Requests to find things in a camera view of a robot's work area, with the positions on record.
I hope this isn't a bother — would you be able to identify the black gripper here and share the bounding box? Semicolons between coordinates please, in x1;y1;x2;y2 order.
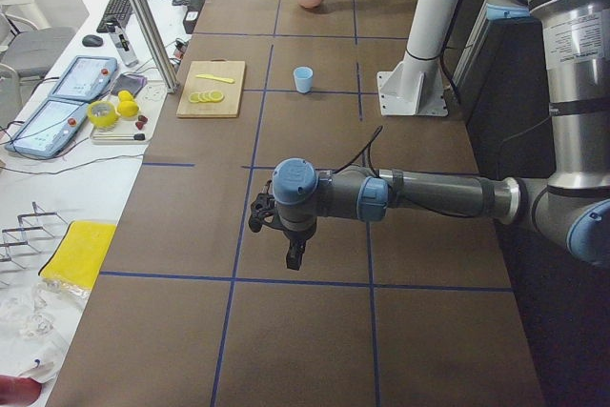
283;224;315;270

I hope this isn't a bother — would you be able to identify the light blue cup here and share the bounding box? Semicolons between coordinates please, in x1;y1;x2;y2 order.
293;66;314;93

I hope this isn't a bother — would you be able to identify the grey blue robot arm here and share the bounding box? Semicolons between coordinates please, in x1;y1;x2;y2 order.
249;0;609;270

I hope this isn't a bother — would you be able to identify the yellow plastic knife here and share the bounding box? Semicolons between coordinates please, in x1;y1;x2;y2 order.
195;73;235;84

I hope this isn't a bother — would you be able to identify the bamboo cutting board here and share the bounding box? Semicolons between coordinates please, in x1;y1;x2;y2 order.
176;60;246;118

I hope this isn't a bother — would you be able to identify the white pole with base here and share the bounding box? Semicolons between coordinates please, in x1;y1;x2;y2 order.
377;0;458;117

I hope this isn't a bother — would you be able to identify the black keyboard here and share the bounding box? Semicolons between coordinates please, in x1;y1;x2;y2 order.
96;0;132;33

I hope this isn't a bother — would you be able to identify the white bear sticker card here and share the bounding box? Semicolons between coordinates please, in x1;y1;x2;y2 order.
136;81;167;103

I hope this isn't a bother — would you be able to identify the water bottle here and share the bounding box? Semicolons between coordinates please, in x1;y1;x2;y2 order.
106;19;138;67

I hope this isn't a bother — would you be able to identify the white tray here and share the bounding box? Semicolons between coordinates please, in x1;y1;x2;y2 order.
90;97;155;144

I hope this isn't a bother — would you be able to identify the dark purple pouch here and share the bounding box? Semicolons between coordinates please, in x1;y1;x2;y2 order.
111;73;148;96

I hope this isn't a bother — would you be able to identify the yellow lemon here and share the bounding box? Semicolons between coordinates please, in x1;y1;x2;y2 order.
116;90;139;118

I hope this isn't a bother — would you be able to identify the yellow cloth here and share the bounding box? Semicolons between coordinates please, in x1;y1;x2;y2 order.
38;220;116;292

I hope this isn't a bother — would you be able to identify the black computer mouse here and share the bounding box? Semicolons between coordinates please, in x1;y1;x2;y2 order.
81;34;104;48

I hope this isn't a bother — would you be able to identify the yellow tape roll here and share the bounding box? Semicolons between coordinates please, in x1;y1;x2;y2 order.
87;101;119;129

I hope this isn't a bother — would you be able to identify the upper teach pendant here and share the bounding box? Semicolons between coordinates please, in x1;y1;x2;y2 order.
50;55;118;102

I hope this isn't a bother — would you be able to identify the teach pendant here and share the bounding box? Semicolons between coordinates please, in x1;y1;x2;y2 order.
50;55;118;102
5;97;90;159

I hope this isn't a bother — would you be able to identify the lower teach pendant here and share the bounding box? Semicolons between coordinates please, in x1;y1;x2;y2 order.
5;97;90;159

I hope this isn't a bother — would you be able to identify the clear plastic bag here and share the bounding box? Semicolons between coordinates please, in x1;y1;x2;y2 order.
1;280;89;383

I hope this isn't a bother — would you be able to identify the grey office chair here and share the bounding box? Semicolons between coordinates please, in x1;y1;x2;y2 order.
1;12;75;89

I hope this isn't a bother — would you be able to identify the red object at corner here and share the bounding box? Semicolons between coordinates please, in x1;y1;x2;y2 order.
0;375;42;406

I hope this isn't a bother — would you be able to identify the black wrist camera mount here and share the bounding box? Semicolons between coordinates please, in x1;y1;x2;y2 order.
248;179;285;233

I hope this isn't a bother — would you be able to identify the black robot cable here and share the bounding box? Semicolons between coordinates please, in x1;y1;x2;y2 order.
328;125;478;217

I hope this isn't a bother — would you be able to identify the aluminium frame post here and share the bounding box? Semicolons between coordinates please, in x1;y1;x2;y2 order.
130;0;179;93

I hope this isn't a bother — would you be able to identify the wire rack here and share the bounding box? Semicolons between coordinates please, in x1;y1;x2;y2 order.
1;201;69;275

